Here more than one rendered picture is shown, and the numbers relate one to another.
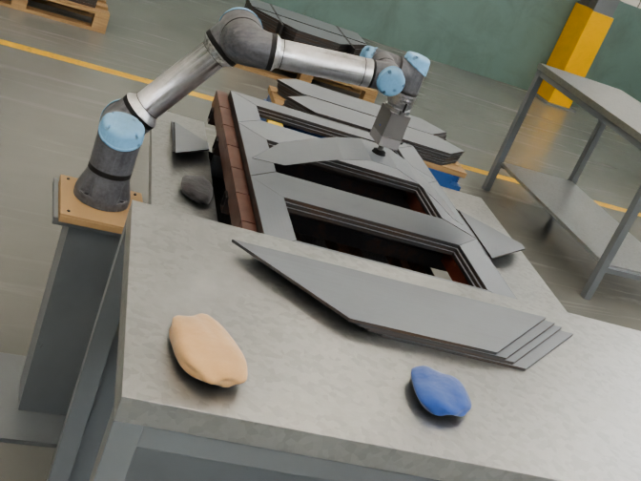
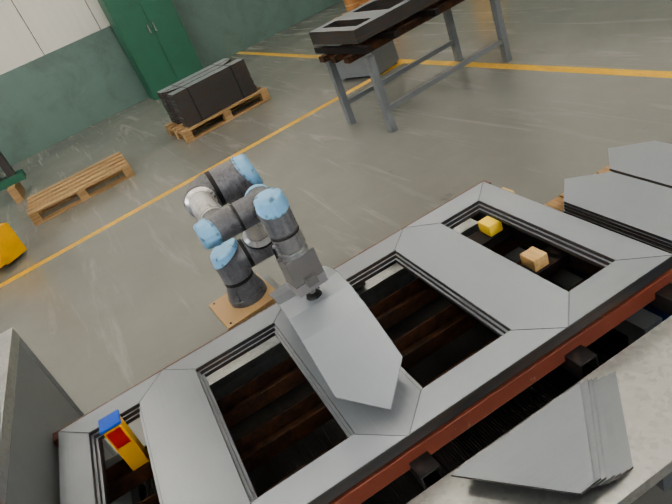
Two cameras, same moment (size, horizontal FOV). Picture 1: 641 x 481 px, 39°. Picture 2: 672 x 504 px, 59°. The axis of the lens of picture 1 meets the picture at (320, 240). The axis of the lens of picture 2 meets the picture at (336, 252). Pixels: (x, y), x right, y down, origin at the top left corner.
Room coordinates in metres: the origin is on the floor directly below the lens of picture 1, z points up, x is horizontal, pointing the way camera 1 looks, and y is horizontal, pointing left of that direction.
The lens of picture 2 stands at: (2.74, -1.34, 1.83)
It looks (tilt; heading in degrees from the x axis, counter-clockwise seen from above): 29 degrees down; 95
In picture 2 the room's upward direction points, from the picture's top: 23 degrees counter-clockwise
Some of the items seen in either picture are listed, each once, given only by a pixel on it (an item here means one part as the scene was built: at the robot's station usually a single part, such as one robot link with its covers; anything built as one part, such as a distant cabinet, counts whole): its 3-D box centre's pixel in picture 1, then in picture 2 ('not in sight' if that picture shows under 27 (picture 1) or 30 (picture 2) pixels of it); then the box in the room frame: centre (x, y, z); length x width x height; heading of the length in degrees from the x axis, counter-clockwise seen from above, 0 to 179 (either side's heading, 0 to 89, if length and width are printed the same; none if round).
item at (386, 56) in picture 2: not in sight; (360, 47); (3.34, 5.63, 0.29); 0.62 x 0.43 x 0.57; 131
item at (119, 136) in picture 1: (117, 142); (231, 260); (2.21, 0.59, 0.87); 0.13 x 0.12 x 0.14; 17
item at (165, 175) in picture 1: (181, 190); (342, 290); (2.56, 0.46, 0.67); 1.30 x 0.20 x 0.03; 19
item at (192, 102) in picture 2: not in sight; (209, 96); (1.41, 6.31, 0.28); 1.20 x 0.80 x 0.57; 26
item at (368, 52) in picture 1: (380, 65); (258, 205); (2.49, 0.03, 1.27); 0.11 x 0.11 x 0.08; 17
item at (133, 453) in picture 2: not in sight; (129, 447); (1.88, -0.08, 0.78); 0.05 x 0.05 x 0.19; 19
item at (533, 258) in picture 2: not in sight; (534, 258); (3.14, 0.06, 0.79); 0.06 x 0.05 x 0.04; 109
